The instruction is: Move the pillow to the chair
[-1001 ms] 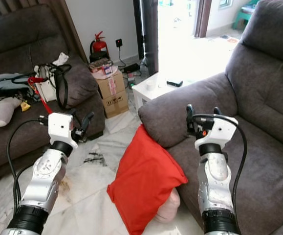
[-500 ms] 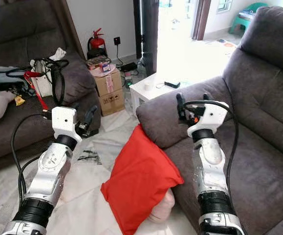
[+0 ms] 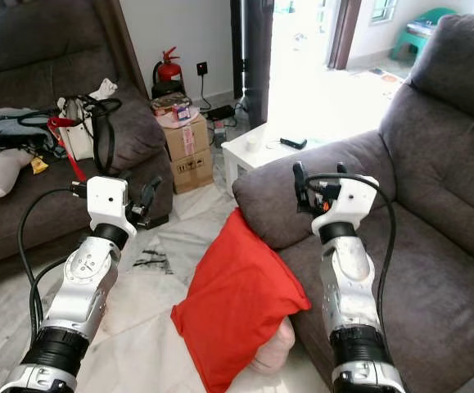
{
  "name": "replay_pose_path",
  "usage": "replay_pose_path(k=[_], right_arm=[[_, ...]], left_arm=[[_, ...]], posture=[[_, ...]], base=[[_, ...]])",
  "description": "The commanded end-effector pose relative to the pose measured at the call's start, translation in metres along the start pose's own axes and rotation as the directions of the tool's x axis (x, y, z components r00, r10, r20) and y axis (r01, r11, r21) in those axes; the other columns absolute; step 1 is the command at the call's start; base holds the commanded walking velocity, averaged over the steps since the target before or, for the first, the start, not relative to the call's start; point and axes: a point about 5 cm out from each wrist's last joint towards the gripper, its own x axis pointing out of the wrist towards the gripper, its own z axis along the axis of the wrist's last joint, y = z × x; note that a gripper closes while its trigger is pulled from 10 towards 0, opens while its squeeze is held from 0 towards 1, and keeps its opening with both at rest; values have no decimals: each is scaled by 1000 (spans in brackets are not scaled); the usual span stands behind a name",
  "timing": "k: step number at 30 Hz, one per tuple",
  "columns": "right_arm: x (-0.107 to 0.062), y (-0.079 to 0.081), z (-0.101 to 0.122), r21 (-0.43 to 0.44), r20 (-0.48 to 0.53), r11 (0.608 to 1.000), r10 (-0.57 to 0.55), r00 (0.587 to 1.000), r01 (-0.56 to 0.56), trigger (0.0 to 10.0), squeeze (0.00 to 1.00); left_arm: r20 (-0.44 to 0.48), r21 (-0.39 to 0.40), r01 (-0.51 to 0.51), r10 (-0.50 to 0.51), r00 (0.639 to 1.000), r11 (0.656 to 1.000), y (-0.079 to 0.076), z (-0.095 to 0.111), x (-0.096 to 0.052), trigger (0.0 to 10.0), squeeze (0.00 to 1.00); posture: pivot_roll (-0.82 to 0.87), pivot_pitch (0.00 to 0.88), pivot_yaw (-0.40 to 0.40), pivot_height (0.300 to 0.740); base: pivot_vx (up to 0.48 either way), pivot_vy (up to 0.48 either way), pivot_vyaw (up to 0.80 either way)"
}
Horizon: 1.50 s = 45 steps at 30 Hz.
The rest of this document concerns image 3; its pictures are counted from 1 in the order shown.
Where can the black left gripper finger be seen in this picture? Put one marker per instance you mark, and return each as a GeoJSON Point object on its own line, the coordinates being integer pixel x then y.
{"type": "Point", "coordinates": [151, 193]}

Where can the black remote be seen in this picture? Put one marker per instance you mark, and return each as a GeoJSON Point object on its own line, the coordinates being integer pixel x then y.
{"type": "Point", "coordinates": [293, 142]}

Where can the grey item on stool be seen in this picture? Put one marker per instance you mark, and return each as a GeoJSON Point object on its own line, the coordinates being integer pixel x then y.
{"type": "Point", "coordinates": [421, 29]}

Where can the pink printed packet box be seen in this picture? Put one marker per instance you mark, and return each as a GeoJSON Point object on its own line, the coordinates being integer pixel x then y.
{"type": "Point", "coordinates": [173, 108]}

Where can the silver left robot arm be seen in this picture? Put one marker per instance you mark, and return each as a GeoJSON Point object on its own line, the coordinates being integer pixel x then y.
{"type": "Point", "coordinates": [81, 295]}

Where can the green plastic stool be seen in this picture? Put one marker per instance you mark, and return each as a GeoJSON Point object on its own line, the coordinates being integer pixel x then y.
{"type": "Point", "coordinates": [429, 20]}

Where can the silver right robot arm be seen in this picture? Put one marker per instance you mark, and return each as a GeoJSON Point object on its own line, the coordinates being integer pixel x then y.
{"type": "Point", "coordinates": [351, 291]}

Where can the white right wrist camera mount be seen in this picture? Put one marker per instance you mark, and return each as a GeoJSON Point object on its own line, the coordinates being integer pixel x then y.
{"type": "Point", "coordinates": [351, 201]}

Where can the brown door frame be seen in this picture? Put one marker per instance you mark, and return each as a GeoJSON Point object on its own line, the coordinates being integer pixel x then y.
{"type": "Point", "coordinates": [343, 31]}

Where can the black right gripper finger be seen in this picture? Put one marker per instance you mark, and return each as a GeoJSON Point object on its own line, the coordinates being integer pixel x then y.
{"type": "Point", "coordinates": [340, 168]}
{"type": "Point", "coordinates": [300, 184]}

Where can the black power adapter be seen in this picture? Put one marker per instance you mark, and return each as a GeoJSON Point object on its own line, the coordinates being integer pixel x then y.
{"type": "Point", "coordinates": [219, 113]}

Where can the grey jacket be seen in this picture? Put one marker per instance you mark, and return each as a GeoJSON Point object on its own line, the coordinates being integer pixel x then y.
{"type": "Point", "coordinates": [7, 127]}

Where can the brown carton box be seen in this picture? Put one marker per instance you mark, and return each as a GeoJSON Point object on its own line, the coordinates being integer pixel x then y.
{"type": "Point", "coordinates": [189, 155]}

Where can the red ribbon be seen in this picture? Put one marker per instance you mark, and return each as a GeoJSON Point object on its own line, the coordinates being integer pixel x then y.
{"type": "Point", "coordinates": [66, 147]}

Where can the pink pillow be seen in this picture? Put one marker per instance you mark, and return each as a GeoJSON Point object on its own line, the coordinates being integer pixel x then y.
{"type": "Point", "coordinates": [276, 352]}

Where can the dark grey fabric sofa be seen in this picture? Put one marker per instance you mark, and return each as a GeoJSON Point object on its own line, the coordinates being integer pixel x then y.
{"type": "Point", "coordinates": [24, 45]}

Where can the red fire extinguisher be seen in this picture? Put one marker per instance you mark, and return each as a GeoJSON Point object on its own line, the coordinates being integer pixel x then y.
{"type": "Point", "coordinates": [169, 74]}

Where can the grey two-seat fabric sofa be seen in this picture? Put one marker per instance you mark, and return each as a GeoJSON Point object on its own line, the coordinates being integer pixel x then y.
{"type": "Point", "coordinates": [441, 147]}

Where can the white coffee table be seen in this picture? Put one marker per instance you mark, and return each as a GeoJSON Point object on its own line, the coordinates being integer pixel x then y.
{"type": "Point", "coordinates": [249, 154]}

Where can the red pillow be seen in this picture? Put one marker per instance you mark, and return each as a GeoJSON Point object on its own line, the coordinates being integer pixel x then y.
{"type": "Point", "coordinates": [236, 299]}

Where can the black wall socket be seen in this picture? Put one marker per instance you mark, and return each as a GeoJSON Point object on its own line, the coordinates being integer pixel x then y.
{"type": "Point", "coordinates": [202, 69]}

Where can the dark door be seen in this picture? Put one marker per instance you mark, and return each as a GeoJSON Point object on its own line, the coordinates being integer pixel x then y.
{"type": "Point", "coordinates": [250, 49]}

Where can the printed floor mat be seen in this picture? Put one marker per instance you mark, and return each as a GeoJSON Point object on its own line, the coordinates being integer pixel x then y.
{"type": "Point", "coordinates": [384, 78]}

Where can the yellow tag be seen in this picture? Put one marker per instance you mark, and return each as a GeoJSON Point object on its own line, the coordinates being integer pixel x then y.
{"type": "Point", "coordinates": [39, 165]}

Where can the white crumpled cloth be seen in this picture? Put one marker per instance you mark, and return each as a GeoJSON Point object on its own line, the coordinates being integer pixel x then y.
{"type": "Point", "coordinates": [105, 88]}

